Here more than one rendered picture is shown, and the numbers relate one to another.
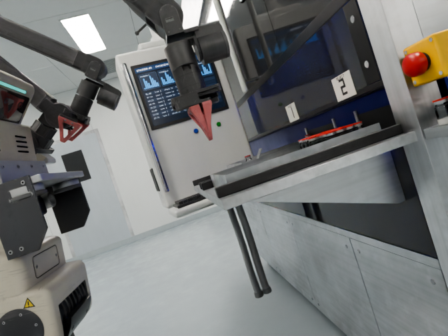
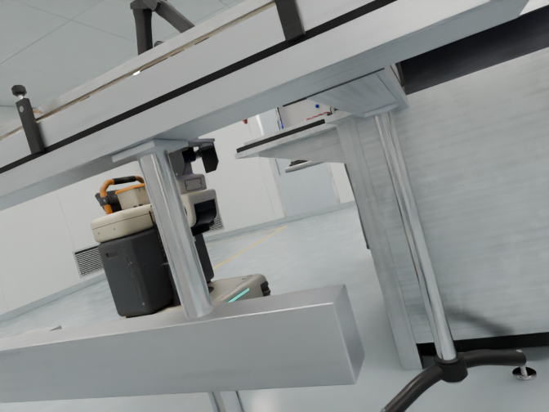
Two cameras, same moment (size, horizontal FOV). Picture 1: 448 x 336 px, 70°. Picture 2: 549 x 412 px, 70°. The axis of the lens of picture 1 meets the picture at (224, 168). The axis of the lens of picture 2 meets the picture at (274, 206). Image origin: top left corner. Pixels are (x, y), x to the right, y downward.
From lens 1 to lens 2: 1.08 m
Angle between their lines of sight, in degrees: 33
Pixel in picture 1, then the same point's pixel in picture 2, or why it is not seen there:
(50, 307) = (189, 203)
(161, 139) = (289, 114)
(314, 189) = (294, 152)
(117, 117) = not seen: hidden behind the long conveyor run
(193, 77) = not seen: hidden behind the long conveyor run
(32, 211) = (180, 157)
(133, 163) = not seen: hidden behind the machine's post
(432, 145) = (341, 128)
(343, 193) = (311, 155)
